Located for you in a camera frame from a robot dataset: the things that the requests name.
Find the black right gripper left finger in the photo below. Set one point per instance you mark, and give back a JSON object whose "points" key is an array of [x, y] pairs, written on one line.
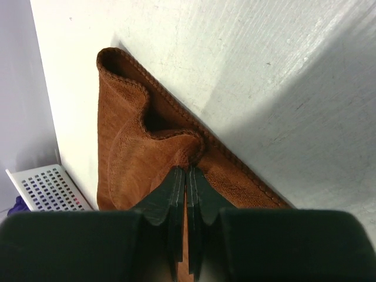
{"points": [[102, 243]]}

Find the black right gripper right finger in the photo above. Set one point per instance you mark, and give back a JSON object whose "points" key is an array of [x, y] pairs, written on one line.
{"points": [[279, 243]]}

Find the brown towel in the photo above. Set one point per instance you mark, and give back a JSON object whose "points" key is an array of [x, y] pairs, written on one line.
{"points": [[144, 132]]}

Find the white plastic basket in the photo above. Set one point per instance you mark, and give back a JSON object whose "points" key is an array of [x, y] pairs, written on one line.
{"points": [[48, 188]]}

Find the purple cloth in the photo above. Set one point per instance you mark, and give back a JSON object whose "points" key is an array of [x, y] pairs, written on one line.
{"points": [[19, 207]]}

